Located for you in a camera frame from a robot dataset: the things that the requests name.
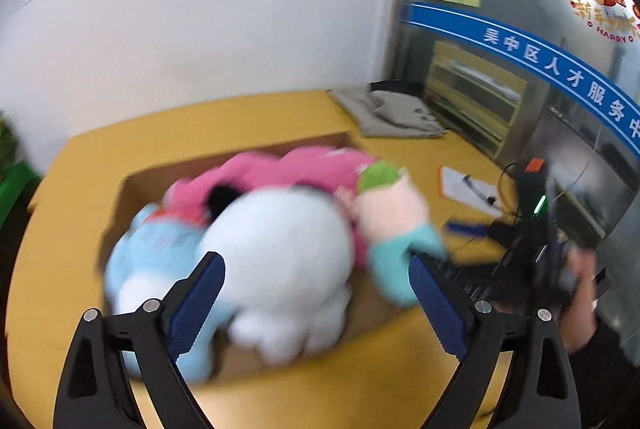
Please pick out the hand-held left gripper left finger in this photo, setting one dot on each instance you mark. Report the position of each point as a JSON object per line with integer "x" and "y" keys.
{"x": 197, "y": 304}

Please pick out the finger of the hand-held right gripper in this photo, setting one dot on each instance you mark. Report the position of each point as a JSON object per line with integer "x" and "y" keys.
{"x": 465, "y": 227}
{"x": 470, "y": 279}

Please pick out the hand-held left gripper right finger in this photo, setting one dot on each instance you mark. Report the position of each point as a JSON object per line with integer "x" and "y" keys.
{"x": 437, "y": 304}

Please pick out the brown cardboard box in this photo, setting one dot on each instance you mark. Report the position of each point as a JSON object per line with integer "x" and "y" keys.
{"x": 367, "y": 314}

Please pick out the light blue plush toy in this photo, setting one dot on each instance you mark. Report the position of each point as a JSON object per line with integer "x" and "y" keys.
{"x": 150, "y": 249}

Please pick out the peach doll with green hair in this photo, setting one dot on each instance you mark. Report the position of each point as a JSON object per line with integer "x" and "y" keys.
{"x": 390, "y": 209}

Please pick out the white plush toy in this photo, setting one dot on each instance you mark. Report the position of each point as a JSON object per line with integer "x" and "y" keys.
{"x": 280, "y": 249}

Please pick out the pink plush toy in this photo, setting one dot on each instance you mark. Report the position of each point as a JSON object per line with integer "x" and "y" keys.
{"x": 280, "y": 169}

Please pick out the person's right forearm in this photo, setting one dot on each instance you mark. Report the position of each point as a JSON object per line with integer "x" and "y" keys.
{"x": 607, "y": 379}

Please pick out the person's right hand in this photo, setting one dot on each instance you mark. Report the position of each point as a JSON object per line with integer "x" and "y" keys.
{"x": 580, "y": 304}

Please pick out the black pen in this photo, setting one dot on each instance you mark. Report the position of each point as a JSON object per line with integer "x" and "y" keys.
{"x": 477, "y": 189}

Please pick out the paper sheet with pen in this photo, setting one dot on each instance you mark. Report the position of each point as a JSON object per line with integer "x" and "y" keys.
{"x": 457, "y": 186}

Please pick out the wooden shelf behind glass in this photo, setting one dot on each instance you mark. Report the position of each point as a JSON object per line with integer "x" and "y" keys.
{"x": 475, "y": 99}

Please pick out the grey folded cloth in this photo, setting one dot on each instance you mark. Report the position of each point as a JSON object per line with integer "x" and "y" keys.
{"x": 390, "y": 111}

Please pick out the blue banner on glass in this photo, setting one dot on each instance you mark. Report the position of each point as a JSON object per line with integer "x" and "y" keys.
{"x": 550, "y": 74}

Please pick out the black flat object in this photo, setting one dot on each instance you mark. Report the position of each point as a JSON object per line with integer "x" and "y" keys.
{"x": 395, "y": 85}

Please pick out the green object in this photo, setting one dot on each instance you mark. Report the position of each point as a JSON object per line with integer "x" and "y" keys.
{"x": 15, "y": 179}

